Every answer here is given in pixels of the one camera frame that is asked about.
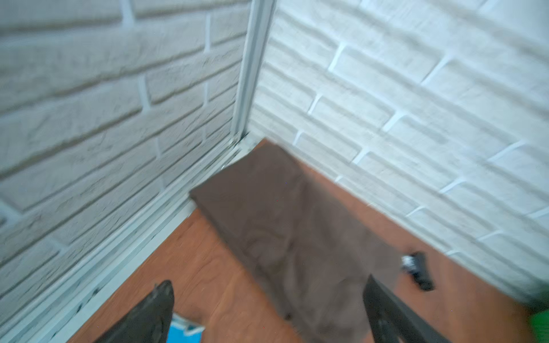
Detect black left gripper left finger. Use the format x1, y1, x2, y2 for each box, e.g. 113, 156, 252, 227
95, 280, 174, 343

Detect green plastic basket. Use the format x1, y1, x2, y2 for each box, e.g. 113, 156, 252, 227
529, 310, 549, 343

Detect small black relay component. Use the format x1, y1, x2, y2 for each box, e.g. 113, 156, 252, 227
402, 252, 435, 292

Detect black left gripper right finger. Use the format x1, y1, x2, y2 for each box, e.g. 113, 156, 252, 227
363, 275, 448, 343

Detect brown trousers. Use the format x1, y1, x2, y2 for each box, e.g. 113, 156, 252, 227
190, 144, 401, 342

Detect blue grey work glove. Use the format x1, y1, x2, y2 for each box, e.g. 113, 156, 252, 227
167, 313, 205, 343

